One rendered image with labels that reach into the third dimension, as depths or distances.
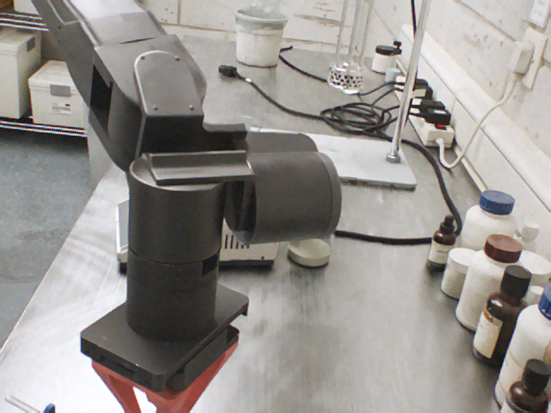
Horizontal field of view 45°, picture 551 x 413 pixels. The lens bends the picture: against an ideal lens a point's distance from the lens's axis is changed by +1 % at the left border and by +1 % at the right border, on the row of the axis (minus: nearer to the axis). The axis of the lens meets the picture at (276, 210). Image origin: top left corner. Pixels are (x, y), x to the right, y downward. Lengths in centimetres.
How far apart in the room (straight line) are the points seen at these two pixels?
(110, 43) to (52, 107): 258
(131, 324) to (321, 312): 39
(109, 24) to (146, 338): 20
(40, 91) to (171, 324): 263
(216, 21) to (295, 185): 284
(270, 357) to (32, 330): 25
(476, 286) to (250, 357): 27
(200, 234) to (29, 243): 204
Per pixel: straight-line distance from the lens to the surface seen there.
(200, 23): 324
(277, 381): 69
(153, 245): 39
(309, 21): 322
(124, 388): 47
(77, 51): 47
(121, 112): 43
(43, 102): 302
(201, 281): 41
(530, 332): 68
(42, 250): 236
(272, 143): 43
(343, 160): 121
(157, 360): 41
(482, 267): 79
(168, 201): 37
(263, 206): 39
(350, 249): 93
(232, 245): 83
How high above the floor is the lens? 120
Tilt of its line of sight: 26 degrees down
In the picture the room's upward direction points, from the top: 7 degrees clockwise
